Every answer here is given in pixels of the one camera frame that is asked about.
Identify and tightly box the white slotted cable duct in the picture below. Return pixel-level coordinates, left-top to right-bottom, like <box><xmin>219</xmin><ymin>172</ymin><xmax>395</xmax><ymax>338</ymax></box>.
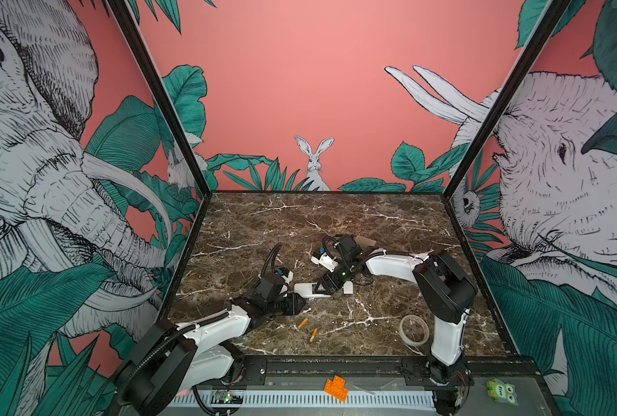
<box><xmin>198</xmin><ymin>390</ymin><xmax>435</xmax><ymax>411</ymax></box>

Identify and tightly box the green owl toy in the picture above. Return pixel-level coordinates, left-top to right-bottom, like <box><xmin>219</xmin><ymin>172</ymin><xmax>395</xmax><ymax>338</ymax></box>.
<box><xmin>486</xmin><ymin>379</ymin><xmax>518</xmax><ymax>406</ymax></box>

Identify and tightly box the orange toy brick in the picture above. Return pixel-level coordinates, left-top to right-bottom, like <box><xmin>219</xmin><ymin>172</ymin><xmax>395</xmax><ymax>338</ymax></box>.
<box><xmin>323</xmin><ymin>375</ymin><xmax>349</xmax><ymax>403</ymax></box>

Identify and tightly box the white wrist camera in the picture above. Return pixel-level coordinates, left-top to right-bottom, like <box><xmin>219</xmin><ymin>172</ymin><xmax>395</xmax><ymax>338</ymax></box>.
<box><xmin>275</xmin><ymin>267</ymin><xmax>294</xmax><ymax>295</ymax></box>
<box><xmin>311</xmin><ymin>253</ymin><xmax>339</xmax><ymax>272</ymax></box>

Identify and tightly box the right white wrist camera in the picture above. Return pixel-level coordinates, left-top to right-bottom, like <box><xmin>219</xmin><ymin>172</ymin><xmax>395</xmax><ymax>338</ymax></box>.
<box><xmin>311</xmin><ymin>253</ymin><xmax>339</xmax><ymax>272</ymax></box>

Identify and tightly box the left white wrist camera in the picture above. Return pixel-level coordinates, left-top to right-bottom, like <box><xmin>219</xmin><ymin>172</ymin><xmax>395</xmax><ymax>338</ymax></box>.
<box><xmin>275</xmin><ymin>267</ymin><xmax>294</xmax><ymax>295</ymax></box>

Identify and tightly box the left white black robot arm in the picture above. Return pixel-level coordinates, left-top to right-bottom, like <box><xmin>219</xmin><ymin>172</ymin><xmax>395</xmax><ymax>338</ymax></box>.
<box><xmin>107</xmin><ymin>244</ymin><xmax>306</xmax><ymax>415</ymax></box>

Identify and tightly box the small green circuit board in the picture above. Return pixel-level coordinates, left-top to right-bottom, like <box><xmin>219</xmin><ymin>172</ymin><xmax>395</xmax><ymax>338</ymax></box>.
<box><xmin>211</xmin><ymin>391</ymin><xmax>243</xmax><ymax>406</ymax></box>

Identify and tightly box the white red remote control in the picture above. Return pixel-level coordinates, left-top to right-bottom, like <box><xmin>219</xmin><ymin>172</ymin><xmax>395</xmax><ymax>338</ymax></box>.
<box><xmin>294</xmin><ymin>283</ymin><xmax>332</xmax><ymax>300</ymax></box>

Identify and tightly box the white battery cover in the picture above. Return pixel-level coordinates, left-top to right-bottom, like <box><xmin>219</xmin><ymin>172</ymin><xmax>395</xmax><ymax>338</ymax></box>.
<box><xmin>342</xmin><ymin>281</ymin><xmax>354</xmax><ymax>296</ymax></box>

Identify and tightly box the clear tape roll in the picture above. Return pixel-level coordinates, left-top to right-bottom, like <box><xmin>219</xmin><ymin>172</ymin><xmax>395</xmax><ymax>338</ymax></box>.
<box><xmin>398</xmin><ymin>315</ymin><xmax>430</xmax><ymax>348</ymax></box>

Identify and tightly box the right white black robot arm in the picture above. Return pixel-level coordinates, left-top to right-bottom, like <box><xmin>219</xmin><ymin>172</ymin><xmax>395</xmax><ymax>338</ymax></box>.
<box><xmin>309</xmin><ymin>235</ymin><xmax>478</xmax><ymax>415</ymax></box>

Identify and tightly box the black front mounting rail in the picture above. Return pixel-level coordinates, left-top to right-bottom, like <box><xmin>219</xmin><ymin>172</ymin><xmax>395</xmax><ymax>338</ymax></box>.
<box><xmin>233</xmin><ymin>355</ymin><xmax>541</xmax><ymax>389</ymax></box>

